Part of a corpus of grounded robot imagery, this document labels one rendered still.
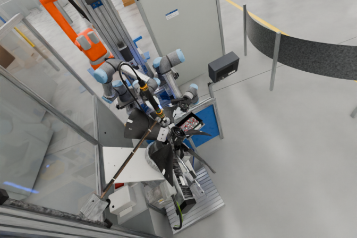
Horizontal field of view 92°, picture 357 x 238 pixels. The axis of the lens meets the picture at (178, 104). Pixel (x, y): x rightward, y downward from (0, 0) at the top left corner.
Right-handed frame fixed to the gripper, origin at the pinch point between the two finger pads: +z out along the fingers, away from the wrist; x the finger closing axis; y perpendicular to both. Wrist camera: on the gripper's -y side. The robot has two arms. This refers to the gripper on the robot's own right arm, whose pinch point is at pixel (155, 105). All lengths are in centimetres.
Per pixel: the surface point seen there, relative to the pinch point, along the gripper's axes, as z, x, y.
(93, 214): 28, 57, 10
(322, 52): 9, -175, 65
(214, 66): -24, -65, 24
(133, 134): 0.2, 21.4, 9.3
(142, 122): -3.8, 13.2, 9.5
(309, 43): -3, -173, 57
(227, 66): -18, -74, 27
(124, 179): 16.3, 40.3, 19.7
